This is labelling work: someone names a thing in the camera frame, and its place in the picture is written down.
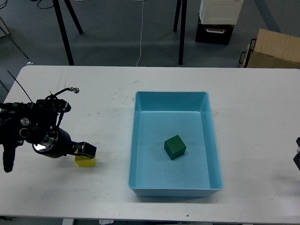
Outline black right stand legs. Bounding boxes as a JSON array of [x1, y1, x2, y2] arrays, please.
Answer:
[[173, 0, 188, 66]]

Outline yellow cube block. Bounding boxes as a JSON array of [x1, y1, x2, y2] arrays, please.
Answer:
[[75, 150, 96, 167]]

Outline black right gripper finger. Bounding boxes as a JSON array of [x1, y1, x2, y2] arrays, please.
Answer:
[[293, 137, 300, 170]]

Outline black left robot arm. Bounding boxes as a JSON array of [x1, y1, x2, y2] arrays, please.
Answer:
[[0, 87, 97, 173]]

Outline grey chair frame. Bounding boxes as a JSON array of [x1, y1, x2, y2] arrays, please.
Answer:
[[0, 18, 30, 93]]

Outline black storage box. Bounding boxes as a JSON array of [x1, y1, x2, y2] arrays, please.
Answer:
[[195, 19, 234, 45]]

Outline white storage box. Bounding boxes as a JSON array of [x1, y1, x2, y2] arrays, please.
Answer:
[[199, 0, 244, 25]]

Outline green cube block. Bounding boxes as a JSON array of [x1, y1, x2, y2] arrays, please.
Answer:
[[164, 135, 187, 160]]

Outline white cable on floor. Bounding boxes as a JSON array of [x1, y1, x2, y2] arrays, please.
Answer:
[[135, 0, 144, 67]]

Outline black stand legs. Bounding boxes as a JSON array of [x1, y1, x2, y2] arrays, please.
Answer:
[[52, 0, 84, 66], [173, 0, 188, 66]]

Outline light blue plastic bin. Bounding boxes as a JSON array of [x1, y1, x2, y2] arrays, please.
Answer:
[[128, 91, 224, 197]]

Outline black metal cart handle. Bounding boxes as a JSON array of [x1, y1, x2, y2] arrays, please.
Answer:
[[239, 38, 256, 68]]

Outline brown cardboard box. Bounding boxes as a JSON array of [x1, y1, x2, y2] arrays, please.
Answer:
[[247, 29, 300, 69]]

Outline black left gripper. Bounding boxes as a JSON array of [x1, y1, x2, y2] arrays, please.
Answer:
[[32, 128, 97, 159]]

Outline black left stand legs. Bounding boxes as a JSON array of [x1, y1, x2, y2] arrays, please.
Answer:
[[52, 0, 84, 66]]

